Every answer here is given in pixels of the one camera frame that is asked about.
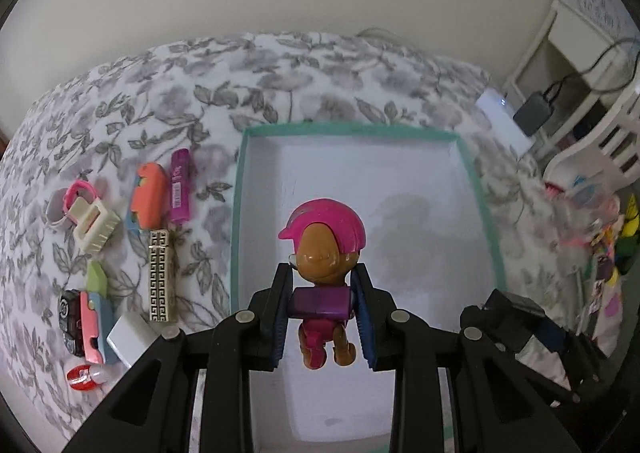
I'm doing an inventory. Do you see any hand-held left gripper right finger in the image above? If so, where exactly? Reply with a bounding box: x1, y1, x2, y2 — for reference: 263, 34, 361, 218
352, 265, 583, 453

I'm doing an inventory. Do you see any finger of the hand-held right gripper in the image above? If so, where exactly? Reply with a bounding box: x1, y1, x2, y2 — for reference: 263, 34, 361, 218
460, 289, 568, 359

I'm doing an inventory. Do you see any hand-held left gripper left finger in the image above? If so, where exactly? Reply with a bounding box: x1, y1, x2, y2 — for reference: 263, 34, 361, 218
62, 263, 293, 453

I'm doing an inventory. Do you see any toy pup with pink helmet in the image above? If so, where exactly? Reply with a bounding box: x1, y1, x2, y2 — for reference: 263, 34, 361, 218
277, 198, 368, 371

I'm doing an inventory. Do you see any white box with teal rim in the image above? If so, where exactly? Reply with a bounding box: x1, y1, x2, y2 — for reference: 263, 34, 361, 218
229, 122, 506, 453

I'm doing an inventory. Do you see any white block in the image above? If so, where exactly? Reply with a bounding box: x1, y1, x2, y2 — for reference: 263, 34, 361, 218
106, 313, 161, 369

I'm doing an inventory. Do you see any green blade toy knife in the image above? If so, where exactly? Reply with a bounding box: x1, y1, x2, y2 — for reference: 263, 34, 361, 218
80, 260, 113, 366

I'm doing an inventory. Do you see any pink and cream toy purse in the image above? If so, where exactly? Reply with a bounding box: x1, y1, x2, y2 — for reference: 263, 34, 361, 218
72, 198, 122, 254

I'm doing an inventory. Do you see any black toy car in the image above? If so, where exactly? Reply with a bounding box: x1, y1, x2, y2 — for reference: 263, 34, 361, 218
57, 289, 86, 359

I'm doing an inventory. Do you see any pile of colourful toys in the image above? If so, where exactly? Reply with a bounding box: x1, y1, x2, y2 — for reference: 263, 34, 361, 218
545, 175, 640, 359

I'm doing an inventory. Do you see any magenta lighter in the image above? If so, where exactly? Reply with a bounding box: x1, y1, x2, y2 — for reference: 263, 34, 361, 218
169, 148, 193, 224

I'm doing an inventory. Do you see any white chair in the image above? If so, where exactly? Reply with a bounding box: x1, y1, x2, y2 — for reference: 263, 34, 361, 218
542, 78, 640, 188

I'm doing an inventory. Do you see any red and white small bottle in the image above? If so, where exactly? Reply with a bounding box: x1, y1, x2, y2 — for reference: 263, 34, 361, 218
66, 364, 111, 393

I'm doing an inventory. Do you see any grey floral blanket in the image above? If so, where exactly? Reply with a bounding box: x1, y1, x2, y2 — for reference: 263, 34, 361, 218
0, 30, 621, 453

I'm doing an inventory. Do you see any pink plastic toy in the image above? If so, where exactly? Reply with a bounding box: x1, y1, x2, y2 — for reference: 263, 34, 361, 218
46, 179, 98, 229

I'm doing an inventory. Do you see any white nightstand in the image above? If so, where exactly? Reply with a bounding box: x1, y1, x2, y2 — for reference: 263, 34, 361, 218
502, 0, 640, 158

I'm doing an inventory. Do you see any black cable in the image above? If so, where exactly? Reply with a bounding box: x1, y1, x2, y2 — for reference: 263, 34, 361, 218
545, 40, 640, 104

